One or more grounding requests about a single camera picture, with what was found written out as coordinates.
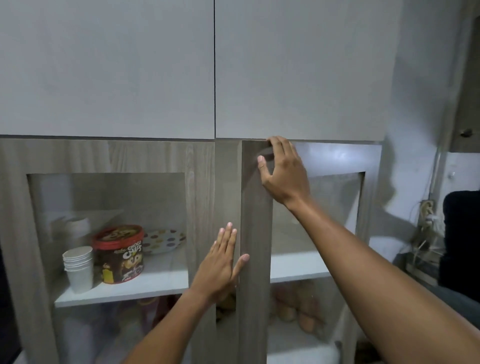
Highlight person's right hand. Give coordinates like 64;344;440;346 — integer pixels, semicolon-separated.
257;136;312;209

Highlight person's left hand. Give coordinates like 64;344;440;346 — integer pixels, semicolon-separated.
189;222;250;304

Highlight wood framed glass cabinet door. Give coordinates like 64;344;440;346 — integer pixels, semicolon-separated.
240;139;383;364
0;136;217;364

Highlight person's left forearm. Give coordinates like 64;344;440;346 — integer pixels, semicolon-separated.
123;288;211;364

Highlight person's right forearm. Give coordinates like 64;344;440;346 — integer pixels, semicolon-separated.
283;194;480;364

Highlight polka dot plate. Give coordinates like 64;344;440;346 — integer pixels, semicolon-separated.
142;229;187;256

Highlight white cabinet shelf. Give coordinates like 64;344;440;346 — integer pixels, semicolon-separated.
54;248;333;309

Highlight orange plastic jar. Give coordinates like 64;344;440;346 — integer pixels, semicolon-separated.
275;281;324;333

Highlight plain grey cabinet door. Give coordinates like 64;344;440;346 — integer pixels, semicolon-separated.
0;0;215;140
215;0;404;143

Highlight red lidded cereal tin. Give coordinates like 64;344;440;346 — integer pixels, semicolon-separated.
92;224;146;285

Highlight stack of white paper cups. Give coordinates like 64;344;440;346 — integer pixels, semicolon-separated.
62;246;94;294

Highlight stack of white bowls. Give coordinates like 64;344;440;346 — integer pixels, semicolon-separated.
52;216;93;249

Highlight cluttered storage crate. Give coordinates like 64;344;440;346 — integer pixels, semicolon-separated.
402;245;444;286

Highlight black chair back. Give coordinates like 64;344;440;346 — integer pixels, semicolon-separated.
438;190;480;294

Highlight brown wooden door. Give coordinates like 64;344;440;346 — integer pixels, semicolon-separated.
449;0;480;153

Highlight white wall cable conduit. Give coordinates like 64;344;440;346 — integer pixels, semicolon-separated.
428;148;444;200

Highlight wall power outlet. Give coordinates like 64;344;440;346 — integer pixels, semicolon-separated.
419;199;438;226

